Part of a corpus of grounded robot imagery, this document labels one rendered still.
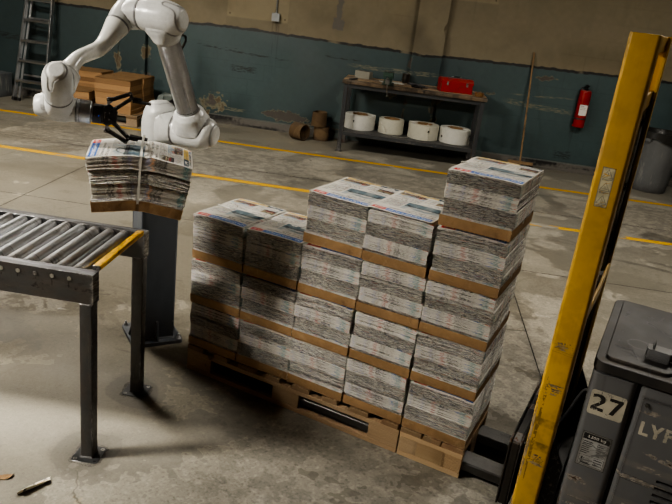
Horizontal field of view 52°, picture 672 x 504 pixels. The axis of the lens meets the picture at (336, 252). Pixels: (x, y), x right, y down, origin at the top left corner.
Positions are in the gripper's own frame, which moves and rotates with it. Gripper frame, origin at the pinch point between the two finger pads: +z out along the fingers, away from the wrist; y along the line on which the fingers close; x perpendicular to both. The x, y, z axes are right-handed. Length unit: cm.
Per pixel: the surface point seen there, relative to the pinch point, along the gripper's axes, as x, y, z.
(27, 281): 34, 58, -35
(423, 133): -544, 82, 334
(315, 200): 9, 21, 72
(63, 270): 38, 51, -23
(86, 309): 42, 64, -14
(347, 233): 20, 30, 85
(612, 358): 102, 35, 163
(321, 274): 16, 52, 79
